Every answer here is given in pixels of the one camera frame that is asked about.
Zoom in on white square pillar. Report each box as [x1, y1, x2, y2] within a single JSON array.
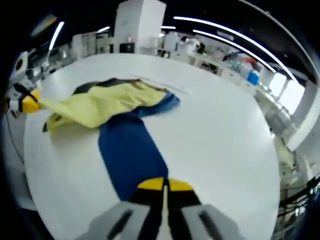
[[113, 0, 167, 55], [287, 82, 320, 151]]

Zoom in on white counter cabinets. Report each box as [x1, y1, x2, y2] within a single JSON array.
[[187, 53, 256, 88]]

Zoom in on black wire rack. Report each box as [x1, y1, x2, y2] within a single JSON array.
[[279, 174, 320, 226]]

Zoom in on white ceiling light strip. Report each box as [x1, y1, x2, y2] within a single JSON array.
[[48, 21, 65, 51], [192, 29, 277, 73], [173, 16, 296, 81]]

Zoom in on white table outlet strip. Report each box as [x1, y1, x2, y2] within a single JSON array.
[[128, 73, 189, 95]]

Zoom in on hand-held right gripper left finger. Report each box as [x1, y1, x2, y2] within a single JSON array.
[[74, 176, 166, 240]]

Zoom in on blue storage bin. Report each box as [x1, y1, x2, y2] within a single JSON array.
[[247, 70, 261, 83]]

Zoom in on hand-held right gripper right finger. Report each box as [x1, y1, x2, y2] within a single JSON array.
[[166, 177, 247, 240]]

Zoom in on yellow garment grey blue sleeves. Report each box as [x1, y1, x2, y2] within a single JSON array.
[[41, 77, 181, 202]]

